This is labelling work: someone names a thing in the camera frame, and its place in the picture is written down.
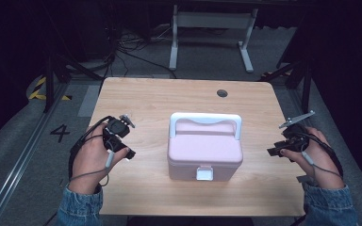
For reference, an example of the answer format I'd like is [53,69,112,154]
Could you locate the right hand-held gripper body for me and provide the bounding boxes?
[273,110,316,155]

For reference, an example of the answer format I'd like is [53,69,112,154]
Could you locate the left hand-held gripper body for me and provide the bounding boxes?
[102,114,137,151]

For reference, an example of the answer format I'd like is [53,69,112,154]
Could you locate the pink storage box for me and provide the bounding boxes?
[167,111,244,183]

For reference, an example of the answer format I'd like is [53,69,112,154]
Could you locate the person's right hand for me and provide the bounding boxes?
[279,125,345,190]

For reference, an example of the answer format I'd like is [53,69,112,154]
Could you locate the person's left hand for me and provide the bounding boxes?
[68,121,131,195]

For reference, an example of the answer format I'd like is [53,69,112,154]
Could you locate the black tripod stand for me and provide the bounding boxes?
[257,53,314,115]
[42,53,106,114]

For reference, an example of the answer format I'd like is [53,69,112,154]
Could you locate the grey cable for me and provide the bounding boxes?
[69,151,115,187]
[301,151,343,181]

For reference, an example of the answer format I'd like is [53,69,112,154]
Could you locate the black cable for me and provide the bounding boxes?
[67,115,114,180]
[298,131,345,177]

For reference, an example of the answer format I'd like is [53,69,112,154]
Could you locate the black floor cables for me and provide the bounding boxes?
[69,27,178,95]

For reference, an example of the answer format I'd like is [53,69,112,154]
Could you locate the metal floor rail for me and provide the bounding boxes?
[0,82,72,226]

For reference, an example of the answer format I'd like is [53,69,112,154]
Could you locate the white metal table frame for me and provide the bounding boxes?
[168,4,260,73]

